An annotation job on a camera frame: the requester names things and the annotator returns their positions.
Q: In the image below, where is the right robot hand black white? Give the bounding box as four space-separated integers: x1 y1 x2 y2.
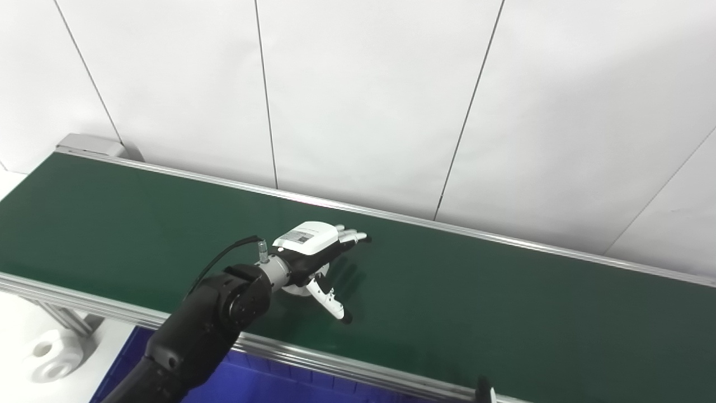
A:
474 375 500 403

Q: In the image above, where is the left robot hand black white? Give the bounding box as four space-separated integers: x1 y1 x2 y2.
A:
272 221 372 325

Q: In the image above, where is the blue plastic bin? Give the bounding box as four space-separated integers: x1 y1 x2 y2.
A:
89 326 392 403

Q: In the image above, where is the white part with holes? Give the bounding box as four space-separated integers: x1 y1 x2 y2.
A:
21 329 86 385

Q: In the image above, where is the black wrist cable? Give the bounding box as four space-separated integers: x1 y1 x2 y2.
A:
183 235 268 298

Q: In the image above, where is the green conveyor belt aluminium frame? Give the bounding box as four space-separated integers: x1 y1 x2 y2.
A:
0 133 716 403

